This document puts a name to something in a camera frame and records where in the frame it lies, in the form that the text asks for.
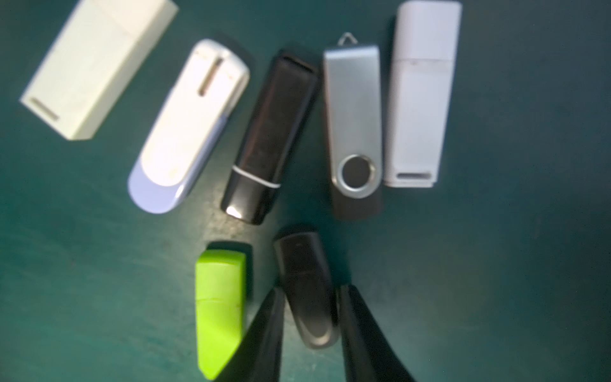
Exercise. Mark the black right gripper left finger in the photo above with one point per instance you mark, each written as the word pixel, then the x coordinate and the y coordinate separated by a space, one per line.
pixel 259 356

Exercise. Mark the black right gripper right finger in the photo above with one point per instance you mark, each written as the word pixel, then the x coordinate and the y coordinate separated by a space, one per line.
pixel 367 353

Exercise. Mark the lime green usb drive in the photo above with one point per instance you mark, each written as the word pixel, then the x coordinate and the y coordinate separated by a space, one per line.
pixel 220 297

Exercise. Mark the white lavender swivel usb drive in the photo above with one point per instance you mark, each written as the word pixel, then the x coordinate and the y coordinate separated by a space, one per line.
pixel 187 127

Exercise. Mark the white rectangular usb drive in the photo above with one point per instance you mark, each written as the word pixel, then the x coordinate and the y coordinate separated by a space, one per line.
pixel 420 88

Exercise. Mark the cream white usb drive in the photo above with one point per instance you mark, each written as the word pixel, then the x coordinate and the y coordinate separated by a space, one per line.
pixel 94 57

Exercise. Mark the silver swivel black usb drive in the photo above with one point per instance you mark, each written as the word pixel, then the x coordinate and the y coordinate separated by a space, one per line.
pixel 354 127

